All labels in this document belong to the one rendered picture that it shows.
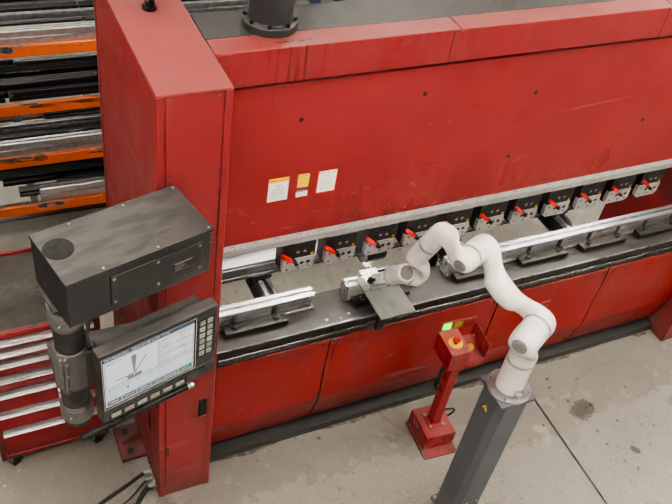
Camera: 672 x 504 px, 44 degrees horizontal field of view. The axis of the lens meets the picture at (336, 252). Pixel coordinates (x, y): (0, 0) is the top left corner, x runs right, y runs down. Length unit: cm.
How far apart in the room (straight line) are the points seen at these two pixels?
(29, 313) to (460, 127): 197
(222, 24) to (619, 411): 332
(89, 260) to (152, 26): 85
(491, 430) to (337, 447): 106
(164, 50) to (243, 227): 87
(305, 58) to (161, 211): 73
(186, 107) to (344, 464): 240
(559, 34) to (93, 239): 198
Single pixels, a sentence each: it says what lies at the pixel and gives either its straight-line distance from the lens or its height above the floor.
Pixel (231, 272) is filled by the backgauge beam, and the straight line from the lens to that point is 390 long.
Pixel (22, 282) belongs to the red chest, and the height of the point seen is 98.
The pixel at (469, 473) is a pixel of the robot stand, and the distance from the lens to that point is 403.
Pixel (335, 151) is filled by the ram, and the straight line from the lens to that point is 326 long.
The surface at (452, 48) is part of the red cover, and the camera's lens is 322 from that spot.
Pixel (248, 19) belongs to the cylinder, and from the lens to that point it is 295.
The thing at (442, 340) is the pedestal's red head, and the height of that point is 77.
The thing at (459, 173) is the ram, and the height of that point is 157.
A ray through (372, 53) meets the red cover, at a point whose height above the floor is 224.
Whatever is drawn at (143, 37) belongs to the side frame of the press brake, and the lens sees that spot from 287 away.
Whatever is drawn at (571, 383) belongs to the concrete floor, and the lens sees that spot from 519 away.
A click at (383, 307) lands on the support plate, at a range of 380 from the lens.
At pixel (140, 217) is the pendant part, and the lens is 268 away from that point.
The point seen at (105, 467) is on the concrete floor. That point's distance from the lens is 440.
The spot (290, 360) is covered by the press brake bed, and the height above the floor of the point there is 69.
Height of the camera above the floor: 372
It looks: 43 degrees down
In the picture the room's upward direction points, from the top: 11 degrees clockwise
